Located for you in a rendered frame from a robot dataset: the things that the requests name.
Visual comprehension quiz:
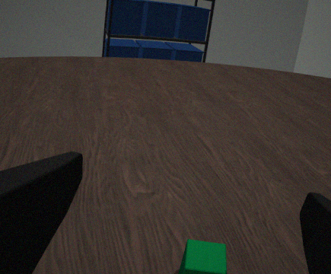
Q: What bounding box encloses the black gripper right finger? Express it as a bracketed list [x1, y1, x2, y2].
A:
[299, 192, 331, 274]

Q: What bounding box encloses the green rectangular post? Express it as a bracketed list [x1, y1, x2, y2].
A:
[178, 240, 227, 274]

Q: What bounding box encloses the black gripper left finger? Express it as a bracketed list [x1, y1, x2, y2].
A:
[0, 151, 83, 274]

